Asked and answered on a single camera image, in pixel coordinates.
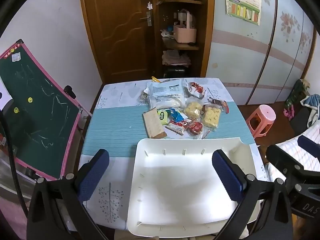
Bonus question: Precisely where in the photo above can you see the green cloth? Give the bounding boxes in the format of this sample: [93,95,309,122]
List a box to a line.
[286,79,311,108]

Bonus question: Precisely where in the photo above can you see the white red-print candy packet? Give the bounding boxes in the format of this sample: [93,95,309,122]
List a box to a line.
[164,119,193,137]

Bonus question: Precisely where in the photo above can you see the green snack packet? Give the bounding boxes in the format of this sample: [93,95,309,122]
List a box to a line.
[157,109,171,126]

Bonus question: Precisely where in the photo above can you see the pink toy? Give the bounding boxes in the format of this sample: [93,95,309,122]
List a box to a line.
[283,107,296,121]

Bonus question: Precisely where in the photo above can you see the plaid bed sheet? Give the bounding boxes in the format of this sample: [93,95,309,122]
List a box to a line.
[264,127,320,181]

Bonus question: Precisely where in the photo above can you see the silver door handle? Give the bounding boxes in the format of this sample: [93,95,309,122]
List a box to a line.
[139,11,153,27]

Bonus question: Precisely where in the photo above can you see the clear bag of yellow puffs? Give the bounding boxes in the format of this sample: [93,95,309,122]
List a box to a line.
[201,103,222,128]
[184,101,203,120]

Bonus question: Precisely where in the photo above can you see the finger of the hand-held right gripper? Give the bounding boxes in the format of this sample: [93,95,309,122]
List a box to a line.
[297,135,320,157]
[266,144,320,193]

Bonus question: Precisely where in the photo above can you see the pink basket with handle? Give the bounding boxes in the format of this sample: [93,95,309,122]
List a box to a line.
[173,8,198,43]

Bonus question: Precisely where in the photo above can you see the folded pink cloth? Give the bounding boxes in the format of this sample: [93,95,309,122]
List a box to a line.
[162,50,192,67]

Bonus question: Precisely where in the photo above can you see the red and white snack packet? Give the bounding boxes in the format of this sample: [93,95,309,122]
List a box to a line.
[187,82,207,98]

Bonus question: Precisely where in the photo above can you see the black easel knob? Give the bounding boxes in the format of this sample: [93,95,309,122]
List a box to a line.
[63,85,77,99]

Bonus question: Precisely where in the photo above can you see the beige cracker packet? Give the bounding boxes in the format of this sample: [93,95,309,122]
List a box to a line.
[143,108,168,139]

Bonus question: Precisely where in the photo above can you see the pink plastic stool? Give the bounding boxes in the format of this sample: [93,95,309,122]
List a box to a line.
[246,104,277,138]

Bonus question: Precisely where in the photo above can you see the large clear bag white contents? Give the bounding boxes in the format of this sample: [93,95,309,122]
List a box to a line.
[147,79,188,110]

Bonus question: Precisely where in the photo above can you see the blue and white towel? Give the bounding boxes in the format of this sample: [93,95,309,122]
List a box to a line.
[300,93,320,128]

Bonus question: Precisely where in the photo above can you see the black bin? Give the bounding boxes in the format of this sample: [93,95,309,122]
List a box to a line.
[163,66,193,79]

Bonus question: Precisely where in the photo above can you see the white dotted board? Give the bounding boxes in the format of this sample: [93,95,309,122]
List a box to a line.
[0,84,11,111]

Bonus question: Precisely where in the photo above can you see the wall poster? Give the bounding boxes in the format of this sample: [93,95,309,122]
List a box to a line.
[224,0,262,26]

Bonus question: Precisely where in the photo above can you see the floral sliding-door wardrobe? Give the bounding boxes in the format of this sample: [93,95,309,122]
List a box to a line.
[205,0,317,106]

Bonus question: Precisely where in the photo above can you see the blue snack packet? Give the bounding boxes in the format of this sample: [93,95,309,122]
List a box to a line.
[169,107,188,124]

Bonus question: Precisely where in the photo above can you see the brown wooden door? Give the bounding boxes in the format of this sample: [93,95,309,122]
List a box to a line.
[78,0,161,83]

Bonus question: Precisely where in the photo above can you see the wooden corner shelf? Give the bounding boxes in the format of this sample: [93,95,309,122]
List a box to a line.
[152,0,215,79]

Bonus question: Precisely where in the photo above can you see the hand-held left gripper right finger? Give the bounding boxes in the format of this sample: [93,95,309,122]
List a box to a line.
[212,149,293,240]

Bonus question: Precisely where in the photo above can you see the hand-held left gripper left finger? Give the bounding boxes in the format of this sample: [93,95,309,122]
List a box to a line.
[26,149,110,240]

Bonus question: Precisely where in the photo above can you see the round red snack packet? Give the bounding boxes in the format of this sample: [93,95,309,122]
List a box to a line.
[187,121,205,136]

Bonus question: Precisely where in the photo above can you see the white plastic tray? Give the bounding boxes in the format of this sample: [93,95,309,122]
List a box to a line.
[127,137,261,238]

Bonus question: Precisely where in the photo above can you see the green chalkboard with pink frame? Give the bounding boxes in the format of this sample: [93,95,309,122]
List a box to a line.
[0,39,83,182]

